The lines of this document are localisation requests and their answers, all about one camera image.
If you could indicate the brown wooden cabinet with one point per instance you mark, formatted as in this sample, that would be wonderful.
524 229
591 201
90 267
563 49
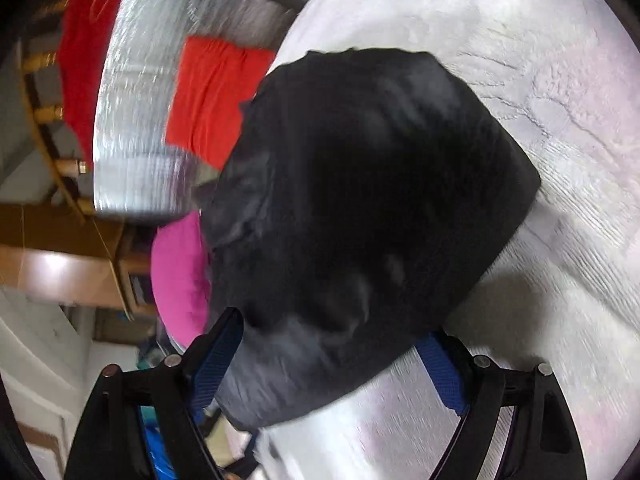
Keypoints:
51 254

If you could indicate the blue garment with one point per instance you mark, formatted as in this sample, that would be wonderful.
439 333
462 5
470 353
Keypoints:
154 440

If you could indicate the magenta pillow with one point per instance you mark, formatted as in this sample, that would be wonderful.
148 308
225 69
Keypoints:
178 274

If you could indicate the silver foil insulation mat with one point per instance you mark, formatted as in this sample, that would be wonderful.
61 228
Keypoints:
136 175

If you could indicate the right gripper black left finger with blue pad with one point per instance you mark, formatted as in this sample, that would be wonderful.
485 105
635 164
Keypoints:
110 442

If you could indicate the wooden headboard rails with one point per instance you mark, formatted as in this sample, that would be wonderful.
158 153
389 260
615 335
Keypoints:
42 117

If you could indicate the black jacket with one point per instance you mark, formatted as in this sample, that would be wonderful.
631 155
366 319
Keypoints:
368 193

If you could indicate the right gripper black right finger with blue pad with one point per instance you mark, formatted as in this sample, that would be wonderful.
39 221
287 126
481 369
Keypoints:
542 441

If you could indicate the red pillow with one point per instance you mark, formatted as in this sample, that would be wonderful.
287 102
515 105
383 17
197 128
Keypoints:
215 76

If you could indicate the red cloth behind mat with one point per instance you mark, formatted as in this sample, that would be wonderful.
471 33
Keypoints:
87 26

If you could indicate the white embossed bed blanket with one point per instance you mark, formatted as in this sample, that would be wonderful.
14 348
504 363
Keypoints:
562 78

